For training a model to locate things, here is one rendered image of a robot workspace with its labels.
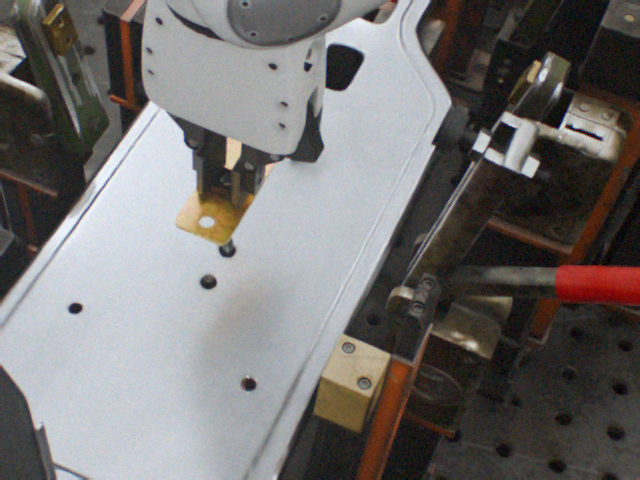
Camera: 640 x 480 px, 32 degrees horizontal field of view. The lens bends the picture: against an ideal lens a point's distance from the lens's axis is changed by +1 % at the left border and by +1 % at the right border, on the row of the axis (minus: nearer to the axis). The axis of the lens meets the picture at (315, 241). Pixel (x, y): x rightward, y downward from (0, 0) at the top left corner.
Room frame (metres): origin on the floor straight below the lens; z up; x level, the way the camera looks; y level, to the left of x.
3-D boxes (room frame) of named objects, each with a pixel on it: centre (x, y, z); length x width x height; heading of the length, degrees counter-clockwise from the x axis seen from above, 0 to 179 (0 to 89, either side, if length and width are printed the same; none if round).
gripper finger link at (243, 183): (0.43, 0.04, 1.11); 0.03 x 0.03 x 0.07; 73
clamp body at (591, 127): (0.55, -0.17, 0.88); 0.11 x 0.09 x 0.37; 73
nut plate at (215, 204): (0.44, 0.06, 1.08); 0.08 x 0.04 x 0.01; 163
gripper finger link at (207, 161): (0.45, 0.09, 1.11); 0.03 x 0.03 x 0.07; 73
